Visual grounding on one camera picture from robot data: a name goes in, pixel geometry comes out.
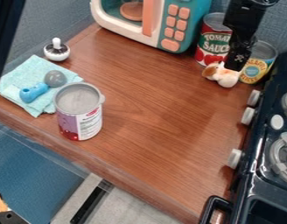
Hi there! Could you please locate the white and grey toy mushroom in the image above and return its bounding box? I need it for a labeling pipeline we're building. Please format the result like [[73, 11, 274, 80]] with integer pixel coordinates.
[[43, 37, 72, 62]]

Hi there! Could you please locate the yellow pineapple can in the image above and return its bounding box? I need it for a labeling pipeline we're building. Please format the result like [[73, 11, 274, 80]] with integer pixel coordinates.
[[238, 39, 279, 86]]

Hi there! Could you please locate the toy stove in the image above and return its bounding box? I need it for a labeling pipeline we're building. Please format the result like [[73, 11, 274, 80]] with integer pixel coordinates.
[[198, 51, 287, 224]]

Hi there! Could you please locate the blue and grey toy scoop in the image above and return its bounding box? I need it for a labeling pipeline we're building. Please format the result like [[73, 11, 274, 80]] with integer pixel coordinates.
[[18, 69, 69, 104]]

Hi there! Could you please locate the light blue cloth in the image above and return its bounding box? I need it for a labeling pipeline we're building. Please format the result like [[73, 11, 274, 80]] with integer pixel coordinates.
[[0, 54, 86, 119]]

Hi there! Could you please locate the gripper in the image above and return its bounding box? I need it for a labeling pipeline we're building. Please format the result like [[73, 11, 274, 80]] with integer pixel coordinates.
[[224, 39, 254, 73]]

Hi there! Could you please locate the red tomato sauce can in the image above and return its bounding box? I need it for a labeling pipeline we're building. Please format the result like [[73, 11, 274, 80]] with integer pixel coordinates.
[[193, 11, 234, 67]]

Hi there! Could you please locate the toy microwave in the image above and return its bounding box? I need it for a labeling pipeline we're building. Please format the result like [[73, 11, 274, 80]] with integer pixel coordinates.
[[88, 0, 214, 54]]

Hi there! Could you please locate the purple and white can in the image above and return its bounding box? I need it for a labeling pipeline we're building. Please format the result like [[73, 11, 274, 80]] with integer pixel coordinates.
[[52, 81, 107, 142]]

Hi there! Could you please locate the white and brown plush toy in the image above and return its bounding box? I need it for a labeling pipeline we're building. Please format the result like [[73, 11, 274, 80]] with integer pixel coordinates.
[[200, 61, 243, 88]]

